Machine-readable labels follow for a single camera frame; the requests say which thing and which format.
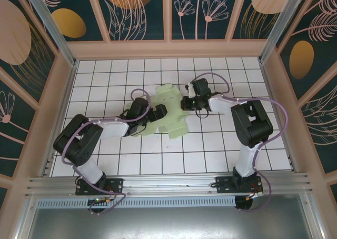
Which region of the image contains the grey metal sheet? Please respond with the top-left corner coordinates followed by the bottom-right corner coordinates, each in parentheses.
top-left (15, 194), bottom-right (324, 239)

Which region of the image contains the slotted grey cable duct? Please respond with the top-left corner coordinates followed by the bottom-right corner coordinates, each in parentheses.
top-left (36, 195), bottom-right (236, 208)

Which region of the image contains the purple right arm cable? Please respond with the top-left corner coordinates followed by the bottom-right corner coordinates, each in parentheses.
top-left (191, 72), bottom-right (288, 213)

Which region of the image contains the pale green paper box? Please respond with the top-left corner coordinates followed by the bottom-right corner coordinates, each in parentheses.
top-left (123, 83), bottom-right (191, 142)

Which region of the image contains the aluminium frame post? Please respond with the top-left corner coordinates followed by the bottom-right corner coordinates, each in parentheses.
top-left (22, 0), bottom-right (79, 67)
top-left (257, 0), bottom-right (310, 64)

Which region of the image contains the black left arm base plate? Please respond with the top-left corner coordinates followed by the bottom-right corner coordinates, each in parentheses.
top-left (75, 177), bottom-right (124, 196)

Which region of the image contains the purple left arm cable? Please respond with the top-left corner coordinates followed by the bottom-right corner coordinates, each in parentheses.
top-left (61, 88), bottom-right (152, 215)

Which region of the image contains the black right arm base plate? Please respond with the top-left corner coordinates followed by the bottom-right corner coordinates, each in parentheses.
top-left (214, 175), bottom-right (264, 195)

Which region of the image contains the aluminium mounting rail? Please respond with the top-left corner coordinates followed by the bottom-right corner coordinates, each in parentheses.
top-left (25, 173), bottom-right (314, 197)

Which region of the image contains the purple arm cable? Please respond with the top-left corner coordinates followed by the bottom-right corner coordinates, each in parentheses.
top-left (61, 88), bottom-right (152, 215)
top-left (191, 72), bottom-right (288, 213)

